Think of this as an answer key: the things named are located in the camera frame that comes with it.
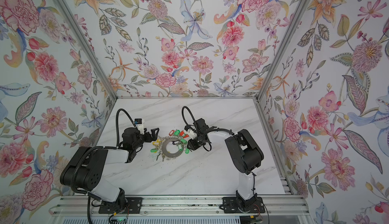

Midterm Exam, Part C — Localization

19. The large metal keyring with keys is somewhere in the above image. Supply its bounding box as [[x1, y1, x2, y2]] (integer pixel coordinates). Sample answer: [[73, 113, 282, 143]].
[[150, 129, 190, 161]]

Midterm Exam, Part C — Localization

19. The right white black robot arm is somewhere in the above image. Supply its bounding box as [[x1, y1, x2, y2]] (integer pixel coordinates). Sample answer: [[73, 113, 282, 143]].
[[184, 119, 264, 213]]

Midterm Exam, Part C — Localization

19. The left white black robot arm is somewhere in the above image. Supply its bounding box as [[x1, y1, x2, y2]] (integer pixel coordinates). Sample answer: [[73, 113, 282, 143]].
[[60, 127, 160, 212]]

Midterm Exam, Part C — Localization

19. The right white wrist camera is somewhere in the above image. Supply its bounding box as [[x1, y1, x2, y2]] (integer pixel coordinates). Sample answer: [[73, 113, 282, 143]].
[[186, 129, 195, 137]]

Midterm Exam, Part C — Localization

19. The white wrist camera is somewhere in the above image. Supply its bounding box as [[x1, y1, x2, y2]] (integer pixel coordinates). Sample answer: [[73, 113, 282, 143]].
[[186, 129, 195, 137], [134, 118, 145, 134]]

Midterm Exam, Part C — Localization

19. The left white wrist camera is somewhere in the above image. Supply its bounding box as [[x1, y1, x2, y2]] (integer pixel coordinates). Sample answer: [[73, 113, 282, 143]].
[[134, 118, 145, 134]]

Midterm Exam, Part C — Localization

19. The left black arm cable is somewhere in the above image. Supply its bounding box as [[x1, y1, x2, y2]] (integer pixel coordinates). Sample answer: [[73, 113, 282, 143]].
[[115, 108, 136, 148]]

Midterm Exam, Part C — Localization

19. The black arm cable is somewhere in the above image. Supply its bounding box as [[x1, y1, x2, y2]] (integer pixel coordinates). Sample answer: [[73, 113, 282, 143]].
[[115, 108, 136, 148], [181, 106, 201, 133]]

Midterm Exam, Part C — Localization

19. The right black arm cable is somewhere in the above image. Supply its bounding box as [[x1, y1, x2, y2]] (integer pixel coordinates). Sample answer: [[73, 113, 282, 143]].
[[181, 106, 201, 133]]

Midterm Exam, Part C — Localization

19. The aluminium mounting rail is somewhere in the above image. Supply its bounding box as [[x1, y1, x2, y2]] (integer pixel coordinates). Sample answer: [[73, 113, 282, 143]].
[[49, 195, 310, 217]]

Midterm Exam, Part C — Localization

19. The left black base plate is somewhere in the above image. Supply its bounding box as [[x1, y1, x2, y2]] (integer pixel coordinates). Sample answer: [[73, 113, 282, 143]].
[[98, 197, 143, 214]]

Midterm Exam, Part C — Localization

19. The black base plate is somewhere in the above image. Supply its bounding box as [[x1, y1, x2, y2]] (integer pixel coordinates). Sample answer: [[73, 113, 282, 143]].
[[98, 197, 143, 214], [220, 197, 266, 214]]

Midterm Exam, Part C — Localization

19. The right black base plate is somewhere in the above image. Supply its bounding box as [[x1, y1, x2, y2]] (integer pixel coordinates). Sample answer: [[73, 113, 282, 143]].
[[220, 197, 266, 214]]

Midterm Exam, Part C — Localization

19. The left aluminium corner post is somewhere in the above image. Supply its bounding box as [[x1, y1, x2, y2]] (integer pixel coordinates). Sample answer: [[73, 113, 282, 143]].
[[53, 0, 118, 103]]

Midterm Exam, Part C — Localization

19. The aluminium corner post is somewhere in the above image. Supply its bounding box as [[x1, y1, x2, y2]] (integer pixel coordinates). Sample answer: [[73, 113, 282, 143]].
[[53, 0, 118, 103], [256, 0, 310, 103]]

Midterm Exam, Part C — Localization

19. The right aluminium corner post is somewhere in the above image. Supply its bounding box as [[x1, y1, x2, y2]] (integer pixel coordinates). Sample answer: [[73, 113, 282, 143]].
[[256, 0, 310, 103]]

